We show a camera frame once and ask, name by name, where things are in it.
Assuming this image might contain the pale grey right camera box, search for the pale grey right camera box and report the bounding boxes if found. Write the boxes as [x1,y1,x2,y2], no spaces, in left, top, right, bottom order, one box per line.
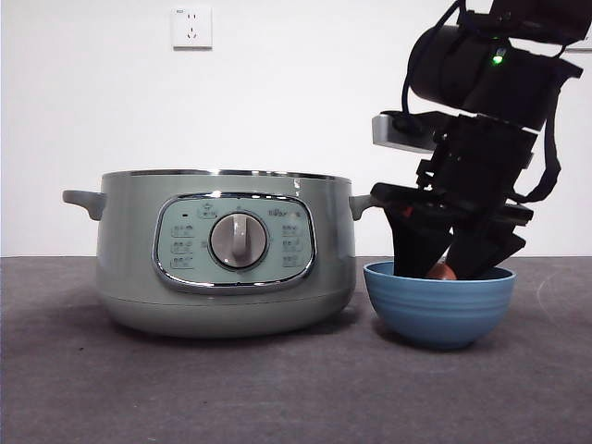
[371,110,441,154]

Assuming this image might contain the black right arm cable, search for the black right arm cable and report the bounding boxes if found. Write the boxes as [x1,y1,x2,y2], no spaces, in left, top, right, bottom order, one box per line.
[506,59,563,204]

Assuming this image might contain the silver steamer dial knob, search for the silver steamer dial knob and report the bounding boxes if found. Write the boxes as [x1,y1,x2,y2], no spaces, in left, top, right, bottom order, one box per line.
[208,211,270,271]

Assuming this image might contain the pale green electric steamer pot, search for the pale green electric steamer pot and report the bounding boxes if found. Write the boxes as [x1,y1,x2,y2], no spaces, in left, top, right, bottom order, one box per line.
[62,168,385,339]

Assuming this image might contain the white wall socket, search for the white wall socket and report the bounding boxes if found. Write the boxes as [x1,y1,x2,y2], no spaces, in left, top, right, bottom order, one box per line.
[171,5,215,51]

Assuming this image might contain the brown egg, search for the brown egg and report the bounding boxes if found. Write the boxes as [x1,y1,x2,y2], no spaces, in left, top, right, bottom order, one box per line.
[425,262,459,281]

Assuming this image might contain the blue ribbed bowl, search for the blue ribbed bowl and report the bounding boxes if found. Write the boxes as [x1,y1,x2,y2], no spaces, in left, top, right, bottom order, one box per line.
[363,261,518,351]

